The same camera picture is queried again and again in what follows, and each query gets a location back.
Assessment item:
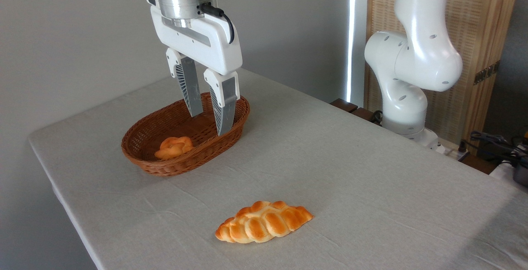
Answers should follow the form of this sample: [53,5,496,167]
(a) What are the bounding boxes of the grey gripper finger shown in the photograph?
[204,69,240,137]
[166,47,204,118]

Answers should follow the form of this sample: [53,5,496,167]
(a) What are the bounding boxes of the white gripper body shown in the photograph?
[145,0,243,76]

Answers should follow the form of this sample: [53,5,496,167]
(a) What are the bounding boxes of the long braided bread loaf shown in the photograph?
[215,200,314,244]

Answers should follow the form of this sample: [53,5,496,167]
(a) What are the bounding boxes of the small round knotted bread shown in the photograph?
[154,136,194,161]

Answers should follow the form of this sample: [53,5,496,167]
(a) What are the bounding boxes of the brown woven wicker basket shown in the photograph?
[121,92,250,177]

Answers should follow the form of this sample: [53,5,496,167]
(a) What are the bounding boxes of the dark brown wooden block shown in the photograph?
[330,99,358,114]
[351,107,382,125]

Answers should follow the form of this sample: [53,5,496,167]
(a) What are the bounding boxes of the grey tablecloth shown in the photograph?
[28,68,528,270]

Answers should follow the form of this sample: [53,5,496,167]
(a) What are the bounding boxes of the black metal screen hinge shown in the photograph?
[474,60,500,85]

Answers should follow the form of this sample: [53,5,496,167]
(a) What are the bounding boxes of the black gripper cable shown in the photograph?
[200,2,235,44]

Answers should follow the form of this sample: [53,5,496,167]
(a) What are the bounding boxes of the black cable bundle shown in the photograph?
[469,131,528,167]

